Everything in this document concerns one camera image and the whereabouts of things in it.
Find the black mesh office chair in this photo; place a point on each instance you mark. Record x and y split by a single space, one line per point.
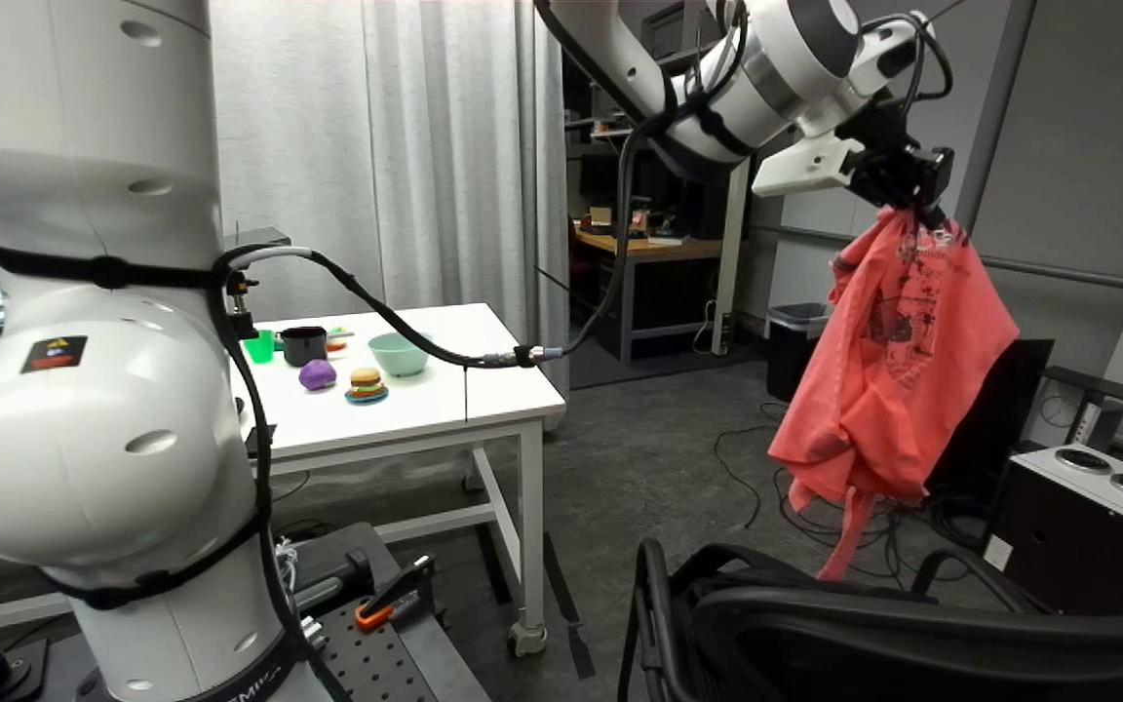
742 625

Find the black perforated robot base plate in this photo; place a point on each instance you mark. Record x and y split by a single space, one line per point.
404 659

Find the black cup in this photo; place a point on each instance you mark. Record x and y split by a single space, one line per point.
303 345

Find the black monitor screen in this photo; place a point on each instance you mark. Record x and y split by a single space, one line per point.
987 434

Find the white cabinet with round holes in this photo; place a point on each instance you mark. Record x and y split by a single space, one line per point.
1058 529

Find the teal plastic bowl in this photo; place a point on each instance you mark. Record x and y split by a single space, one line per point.
400 355

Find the orange black clamp left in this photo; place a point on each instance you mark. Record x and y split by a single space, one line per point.
400 592

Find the green toy cup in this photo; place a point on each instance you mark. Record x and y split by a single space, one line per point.
259 347

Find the wooden desk in background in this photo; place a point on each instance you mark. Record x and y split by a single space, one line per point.
664 299

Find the white curtain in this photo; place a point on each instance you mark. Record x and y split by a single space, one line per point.
415 141

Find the salmon pink printed sweatshirt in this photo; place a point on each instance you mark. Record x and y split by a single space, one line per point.
905 347

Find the white folding table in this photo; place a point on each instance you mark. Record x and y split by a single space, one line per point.
419 401

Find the black trash bin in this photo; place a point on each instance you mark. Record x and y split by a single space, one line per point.
794 338

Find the toy hamburger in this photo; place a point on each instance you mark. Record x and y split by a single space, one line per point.
365 388

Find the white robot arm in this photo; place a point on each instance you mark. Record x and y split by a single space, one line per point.
109 183

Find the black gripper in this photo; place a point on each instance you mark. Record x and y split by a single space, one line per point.
894 170

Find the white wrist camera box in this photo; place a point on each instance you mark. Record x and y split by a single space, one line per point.
808 165

